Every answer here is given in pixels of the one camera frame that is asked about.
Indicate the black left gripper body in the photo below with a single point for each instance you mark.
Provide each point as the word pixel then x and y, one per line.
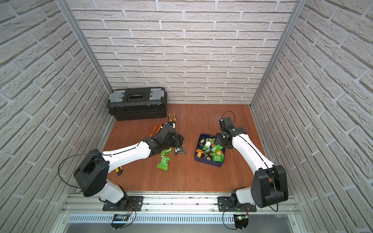
pixel 178 142

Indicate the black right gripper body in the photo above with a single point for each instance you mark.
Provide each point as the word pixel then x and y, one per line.
pixel 219 140

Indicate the black silver cookie packet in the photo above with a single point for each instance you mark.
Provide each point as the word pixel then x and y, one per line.
pixel 180 150

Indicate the dark blue storage box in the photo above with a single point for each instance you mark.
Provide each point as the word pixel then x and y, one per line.
pixel 207 144

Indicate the green cookie packet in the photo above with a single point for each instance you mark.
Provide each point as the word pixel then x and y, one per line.
pixel 164 163
pixel 165 152

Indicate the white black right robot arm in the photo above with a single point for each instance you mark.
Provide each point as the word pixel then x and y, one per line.
pixel 269 186

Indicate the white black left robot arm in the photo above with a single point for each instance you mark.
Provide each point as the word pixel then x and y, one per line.
pixel 91 174

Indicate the green packet in box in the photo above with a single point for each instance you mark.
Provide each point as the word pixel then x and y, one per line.
pixel 218 157

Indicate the orange packet in box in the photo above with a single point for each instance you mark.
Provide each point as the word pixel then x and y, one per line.
pixel 200 154

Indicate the black plastic toolbox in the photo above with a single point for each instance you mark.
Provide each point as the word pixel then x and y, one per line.
pixel 138 103

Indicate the yellow black utility knife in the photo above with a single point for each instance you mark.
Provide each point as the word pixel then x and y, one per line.
pixel 119 171

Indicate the right controller board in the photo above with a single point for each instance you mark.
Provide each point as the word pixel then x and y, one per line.
pixel 241 222

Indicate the controller board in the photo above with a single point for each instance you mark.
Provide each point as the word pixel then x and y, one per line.
pixel 120 221
pixel 241 222

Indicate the left controller board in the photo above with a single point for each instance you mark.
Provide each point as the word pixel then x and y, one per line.
pixel 120 221

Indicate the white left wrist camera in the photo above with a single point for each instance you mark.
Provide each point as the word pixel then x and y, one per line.
pixel 171 124

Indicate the orange handled pliers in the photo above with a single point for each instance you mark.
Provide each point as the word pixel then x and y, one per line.
pixel 157 128

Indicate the yellow handled pliers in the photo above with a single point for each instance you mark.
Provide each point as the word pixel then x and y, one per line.
pixel 172 118

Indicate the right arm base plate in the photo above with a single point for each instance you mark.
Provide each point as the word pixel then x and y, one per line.
pixel 227 204

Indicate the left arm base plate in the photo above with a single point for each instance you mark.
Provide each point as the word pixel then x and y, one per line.
pixel 125 204

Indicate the aluminium rail frame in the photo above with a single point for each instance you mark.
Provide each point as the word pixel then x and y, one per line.
pixel 171 212

